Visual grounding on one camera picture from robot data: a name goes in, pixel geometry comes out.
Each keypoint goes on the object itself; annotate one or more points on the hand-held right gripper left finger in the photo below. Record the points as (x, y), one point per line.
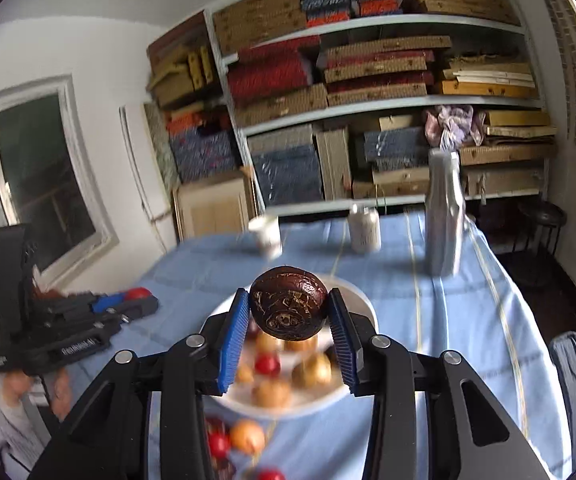
(233, 345)

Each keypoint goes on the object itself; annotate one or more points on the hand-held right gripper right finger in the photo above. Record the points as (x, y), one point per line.
(343, 345)

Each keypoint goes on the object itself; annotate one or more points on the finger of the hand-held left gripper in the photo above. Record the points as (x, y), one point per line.
(110, 302)
(138, 309)

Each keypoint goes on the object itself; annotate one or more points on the red cherry tomato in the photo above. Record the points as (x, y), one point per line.
(218, 444)
(138, 293)
(270, 475)
(267, 364)

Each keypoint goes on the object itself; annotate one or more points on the yellow-orange tomato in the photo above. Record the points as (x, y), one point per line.
(244, 374)

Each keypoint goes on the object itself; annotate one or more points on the small tan passion fruit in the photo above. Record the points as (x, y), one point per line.
(300, 344)

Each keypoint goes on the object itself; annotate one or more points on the dark brown patterned passion fruit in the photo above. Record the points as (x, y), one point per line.
(288, 305)

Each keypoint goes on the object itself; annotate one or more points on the white plate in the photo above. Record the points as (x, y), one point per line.
(293, 409)

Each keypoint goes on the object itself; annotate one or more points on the dark purple plum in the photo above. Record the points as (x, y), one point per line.
(215, 425)

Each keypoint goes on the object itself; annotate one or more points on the orange tangerine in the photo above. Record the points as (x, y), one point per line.
(247, 435)

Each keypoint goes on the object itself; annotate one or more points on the person's left hand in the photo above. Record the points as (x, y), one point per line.
(15, 385)

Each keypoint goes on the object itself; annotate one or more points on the white framed window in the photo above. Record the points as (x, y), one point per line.
(33, 170)

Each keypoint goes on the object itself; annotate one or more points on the white paper cup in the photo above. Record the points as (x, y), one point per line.
(267, 237)

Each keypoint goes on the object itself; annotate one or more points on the white drink can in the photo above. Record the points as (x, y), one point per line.
(365, 230)

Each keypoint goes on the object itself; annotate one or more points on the blue checked tablecloth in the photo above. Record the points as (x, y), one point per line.
(467, 360)

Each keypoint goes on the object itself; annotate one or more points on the light wooden framed panel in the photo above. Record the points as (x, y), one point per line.
(213, 205)

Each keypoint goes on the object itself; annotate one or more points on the white metal shelf unit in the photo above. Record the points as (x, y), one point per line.
(308, 207)

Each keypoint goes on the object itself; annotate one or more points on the white leaning board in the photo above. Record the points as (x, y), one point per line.
(140, 160)

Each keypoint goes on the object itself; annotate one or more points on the silver metal bottle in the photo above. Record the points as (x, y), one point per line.
(445, 220)

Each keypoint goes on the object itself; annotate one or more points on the green marbled panel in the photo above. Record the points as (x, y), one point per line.
(160, 145)

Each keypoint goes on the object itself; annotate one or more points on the stack of tan boxes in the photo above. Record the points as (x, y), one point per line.
(397, 182)

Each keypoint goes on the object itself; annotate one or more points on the pile of blue orange boxes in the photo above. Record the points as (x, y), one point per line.
(203, 145)

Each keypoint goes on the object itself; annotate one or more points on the stack of blue patterned boxes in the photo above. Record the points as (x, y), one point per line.
(288, 170)

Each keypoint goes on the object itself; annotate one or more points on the upright woven straw box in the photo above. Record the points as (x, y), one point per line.
(335, 160)

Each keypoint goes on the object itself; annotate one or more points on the stack of dark blue boxes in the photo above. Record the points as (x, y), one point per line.
(395, 147)

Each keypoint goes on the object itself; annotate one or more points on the black round stool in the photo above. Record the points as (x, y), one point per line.
(542, 220)

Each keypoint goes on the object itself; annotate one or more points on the floral cloth bundle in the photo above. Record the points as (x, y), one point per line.
(450, 127)

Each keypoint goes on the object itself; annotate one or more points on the wide woven straw box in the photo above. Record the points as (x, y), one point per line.
(280, 105)

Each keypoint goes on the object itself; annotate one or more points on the pile of yellow brown boxes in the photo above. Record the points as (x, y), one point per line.
(183, 65)

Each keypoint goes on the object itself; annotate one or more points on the stack of brown wooden boxes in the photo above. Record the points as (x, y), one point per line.
(507, 150)

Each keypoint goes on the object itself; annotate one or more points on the stack of red patterned boxes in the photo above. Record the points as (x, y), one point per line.
(268, 72)

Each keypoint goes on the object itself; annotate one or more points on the stack of straw and red boxes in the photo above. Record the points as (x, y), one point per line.
(377, 70)

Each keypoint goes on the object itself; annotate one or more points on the stack of light wooden boxes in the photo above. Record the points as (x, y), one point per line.
(487, 80)

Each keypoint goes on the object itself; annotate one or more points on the stack of woven straw boxes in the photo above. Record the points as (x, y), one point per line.
(258, 15)

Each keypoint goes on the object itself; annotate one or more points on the row of blue orange boxes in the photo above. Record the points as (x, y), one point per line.
(347, 2)

